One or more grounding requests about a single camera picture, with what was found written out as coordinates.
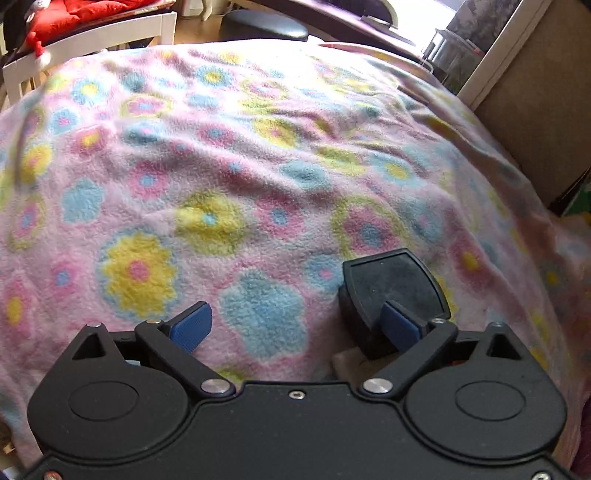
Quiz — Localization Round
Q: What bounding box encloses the metal trash bin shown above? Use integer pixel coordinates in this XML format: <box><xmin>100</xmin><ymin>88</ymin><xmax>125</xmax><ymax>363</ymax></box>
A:
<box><xmin>423</xmin><ymin>29</ymin><xmax>484</xmax><ymax>94</ymax></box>

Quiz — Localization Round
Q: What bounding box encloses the black compact case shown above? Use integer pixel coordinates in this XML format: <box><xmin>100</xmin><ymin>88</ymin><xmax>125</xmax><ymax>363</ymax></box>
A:
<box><xmin>339</xmin><ymin>248</ymin><xmax>451</xmax><ymax>360</ymax></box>

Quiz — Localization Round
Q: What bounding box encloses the pink floral fleece blanket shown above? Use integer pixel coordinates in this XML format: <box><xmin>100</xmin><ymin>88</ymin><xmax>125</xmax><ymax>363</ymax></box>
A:
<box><xmin>1</xmin><ymin>40</ymin><xmax>590</xmax><ymax>466</ymax></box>

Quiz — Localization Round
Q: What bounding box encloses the dark chaise lounge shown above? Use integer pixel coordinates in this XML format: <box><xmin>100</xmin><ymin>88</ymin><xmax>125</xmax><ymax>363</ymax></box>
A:
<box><xmin>256</xmin><ymin>0</ymin><xmax>422</xmax><ymax>63</ymax></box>

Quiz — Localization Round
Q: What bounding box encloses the white wooden chair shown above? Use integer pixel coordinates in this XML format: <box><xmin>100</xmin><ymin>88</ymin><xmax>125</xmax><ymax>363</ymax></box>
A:
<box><xmin>1</xmin><ymin>1</ymin><xmax>177</xmax><ymax>105</ymax></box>

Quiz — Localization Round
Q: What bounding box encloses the red cushion on chair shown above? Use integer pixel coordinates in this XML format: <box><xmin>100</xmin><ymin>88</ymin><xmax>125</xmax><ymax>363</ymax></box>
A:
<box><xmin>25</xmin><ymin>0</ymin><xmax>152</xmax><ymax>51</ymax></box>

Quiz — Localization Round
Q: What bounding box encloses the black round stool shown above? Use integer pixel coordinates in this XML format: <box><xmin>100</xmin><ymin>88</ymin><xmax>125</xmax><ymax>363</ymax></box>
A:
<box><xmin>218</xmin><ymin>9</ymin><xmax>310</xmax><ymax>42</ymax></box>

